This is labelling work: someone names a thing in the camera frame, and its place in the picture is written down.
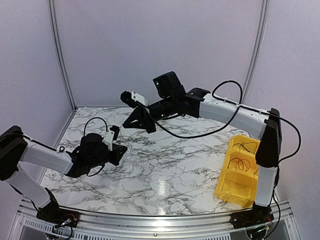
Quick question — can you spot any thin black cable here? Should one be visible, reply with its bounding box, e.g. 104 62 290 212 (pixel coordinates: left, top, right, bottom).
232 141 261 155

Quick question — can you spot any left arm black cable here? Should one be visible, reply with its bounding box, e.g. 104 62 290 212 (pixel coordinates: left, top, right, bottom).
14 117 110 177

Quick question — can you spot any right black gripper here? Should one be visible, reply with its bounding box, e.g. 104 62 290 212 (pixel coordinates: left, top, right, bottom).
123 94 178 133

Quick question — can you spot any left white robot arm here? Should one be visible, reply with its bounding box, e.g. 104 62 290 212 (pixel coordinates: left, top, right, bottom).
0 125 127 223

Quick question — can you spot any aluminium front rail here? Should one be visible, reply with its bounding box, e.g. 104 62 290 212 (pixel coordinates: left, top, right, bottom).
9 197 296 240

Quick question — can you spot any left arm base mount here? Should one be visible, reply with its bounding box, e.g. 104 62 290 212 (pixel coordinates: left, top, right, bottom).
36 188 80 228

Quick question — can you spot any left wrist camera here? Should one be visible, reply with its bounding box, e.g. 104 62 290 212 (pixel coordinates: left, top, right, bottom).
79 124 120 156

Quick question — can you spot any right aluminium frame post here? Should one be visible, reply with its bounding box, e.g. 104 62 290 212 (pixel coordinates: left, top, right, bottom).
242 0 270 103

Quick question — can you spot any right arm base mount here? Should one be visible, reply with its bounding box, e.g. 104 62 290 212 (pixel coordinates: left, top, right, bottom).
229 203 274 229

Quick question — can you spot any left aluminium frame post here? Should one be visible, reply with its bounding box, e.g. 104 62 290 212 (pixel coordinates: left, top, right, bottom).
47 0 77 112

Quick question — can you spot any yellow plastic bin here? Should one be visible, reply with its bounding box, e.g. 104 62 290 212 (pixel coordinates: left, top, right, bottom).
213 134 260 209

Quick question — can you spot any red cable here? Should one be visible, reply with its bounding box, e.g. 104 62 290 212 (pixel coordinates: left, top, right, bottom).
226 157 251 172

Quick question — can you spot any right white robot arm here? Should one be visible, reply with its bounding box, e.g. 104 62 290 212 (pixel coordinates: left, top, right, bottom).
120 88 282 224

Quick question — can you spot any aluminium frame post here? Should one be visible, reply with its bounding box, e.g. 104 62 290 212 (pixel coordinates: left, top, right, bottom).
47 0 77 112
242 0 270 103

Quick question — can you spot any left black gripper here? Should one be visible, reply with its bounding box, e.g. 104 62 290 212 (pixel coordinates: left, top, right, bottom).
87 143 128 170

